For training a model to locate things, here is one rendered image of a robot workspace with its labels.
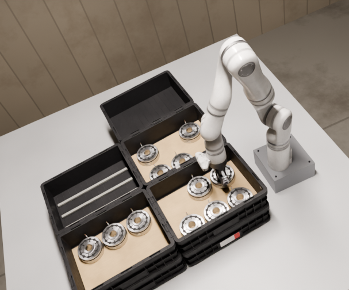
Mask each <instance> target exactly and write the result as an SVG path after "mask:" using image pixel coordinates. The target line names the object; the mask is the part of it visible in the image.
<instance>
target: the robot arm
mask: <svg viewBox="0 0 349 290"><path fill-rule="evenodd" d="M233 77H234V78H235V79H236V80H237V81H238V82H239V83H240V84H241V85H242V87H243V92H244V94H245V96H246V97H247V99H248V100H249V102H250V103H251V105H252V106H253V107H254V109H255V110H256V112H257V114H258V116H259V119H260V121H261V122H262V124H264V125H265V126H267V127H269V129H268V130H267V132H266V144H267V162H268V166H269V168H270V169H272V170H274V171H284V170H286V169H287V168H288V167H289V165H290V164H291V163H292V148H291V147H290V133H291V130H292V118H293V115H292V112H291V111H290V110H289V109H287V108H284V107H282V106H280V105H278V104H276V103H274V102H273V100H274V97H275V91H274V88H273V86H272V84H271V83H270V81H269V79H268V78H267V77H266V76H265V75H264V74H263V73H262V69H261V67H260V64H259V61H258V57H257V55H256V54H255V52H254V51H253V50H252V48H251V47H250V46H249V45H248V43H247V42H246V41H245V40H244V39H243V38H241V37H239V36H235V37H231V38H230V39H228V40H227V41H225V43H224V44H223V45H222V46H221V48H220V52H219V55H218V62H217V70H216V76H215V80H214V86H213V90H212V94H211V96H210V99H209V102H208V105H207V108H206V113H205V114H204V115H203V116H202V118H201V126H200V135H201V137H202V138H203V139H204V145H205V150H206V154H204V153H202V152H197V153H195V157H196V160H197V162H198V164H199V166H200V167H201V169H202V170H203V171H207V170H208V169H209V167H211V168H213V169H214V171H215V173H216V177H218V178H219V179H220V182H221V186H222V187H223V188H224V187H226V186H227V184H228V183H229V179H228V175H227V174H226V171H225V165H226V164H227V155H226V151H225V148H224V143H223V139H222V134H221V129H222V126H223V122H224V117H225V115H226V113H227V111H228V108H229V106H230V104H231V100H232V78H233Z"/></svg>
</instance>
